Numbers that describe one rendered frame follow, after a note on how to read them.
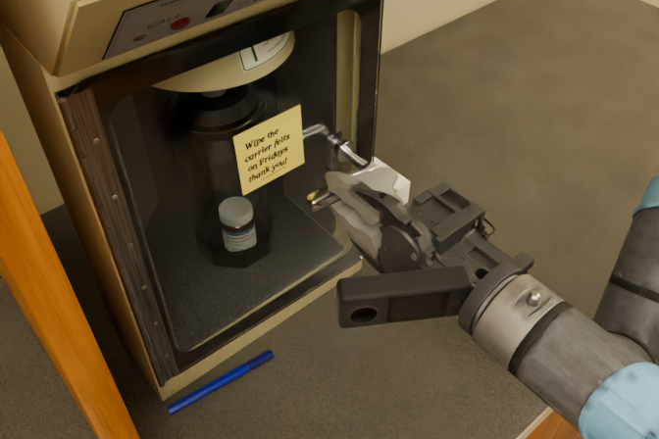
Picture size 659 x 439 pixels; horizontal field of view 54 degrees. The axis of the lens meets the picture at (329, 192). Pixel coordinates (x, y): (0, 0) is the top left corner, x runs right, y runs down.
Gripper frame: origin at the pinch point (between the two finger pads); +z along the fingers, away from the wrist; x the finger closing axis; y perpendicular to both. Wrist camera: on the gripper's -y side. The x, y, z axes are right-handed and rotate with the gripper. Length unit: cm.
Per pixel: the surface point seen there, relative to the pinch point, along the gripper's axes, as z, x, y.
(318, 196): -0.4, 0.8, -1.8
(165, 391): 5.7, -24.2, -20.5
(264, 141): 4.1, 6.5, -4.6
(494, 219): 0.0, -26.0, 33.1
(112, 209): 4.5, 7.0, -20.0
